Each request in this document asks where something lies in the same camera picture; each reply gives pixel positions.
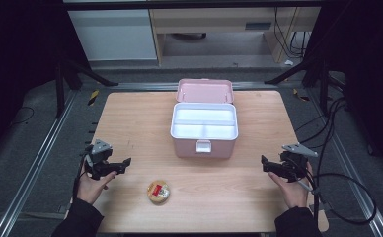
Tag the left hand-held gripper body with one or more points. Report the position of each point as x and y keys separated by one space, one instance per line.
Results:
x=99 y=158

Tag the white paper scrap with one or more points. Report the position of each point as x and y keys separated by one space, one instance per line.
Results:
x=289 y=62

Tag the person's left hand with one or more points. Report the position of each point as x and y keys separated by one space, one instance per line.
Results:
x=91 y=189

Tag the yellow black tape strip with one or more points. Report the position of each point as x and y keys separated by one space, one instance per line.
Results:
x=299 y=95
x=93 y=97

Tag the aluminium floor rail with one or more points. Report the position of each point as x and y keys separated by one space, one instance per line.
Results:
x=354 y=181
x=35 y=171
x=140 y=86

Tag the person's right hand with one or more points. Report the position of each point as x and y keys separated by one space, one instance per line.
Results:
x=293 y=194

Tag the white cabinet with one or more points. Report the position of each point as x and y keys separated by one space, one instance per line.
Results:
x=114 y=34

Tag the white tray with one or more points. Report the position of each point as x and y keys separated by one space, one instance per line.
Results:
x=202 y=115

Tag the pink storage box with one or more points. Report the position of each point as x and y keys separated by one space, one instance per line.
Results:
x=186 y=149

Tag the black metal stand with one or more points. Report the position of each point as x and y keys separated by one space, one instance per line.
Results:
x=323 y=89
x=60 y=89

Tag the round yellow tin red label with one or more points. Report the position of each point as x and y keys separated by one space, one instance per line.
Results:
x=158 y=192

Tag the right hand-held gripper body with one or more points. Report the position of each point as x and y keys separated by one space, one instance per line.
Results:
x=294 y=163

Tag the dark round object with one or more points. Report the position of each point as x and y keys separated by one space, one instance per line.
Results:
x=189 y=36

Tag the light wooden desk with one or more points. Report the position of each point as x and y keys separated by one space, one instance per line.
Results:
x=212 y=19

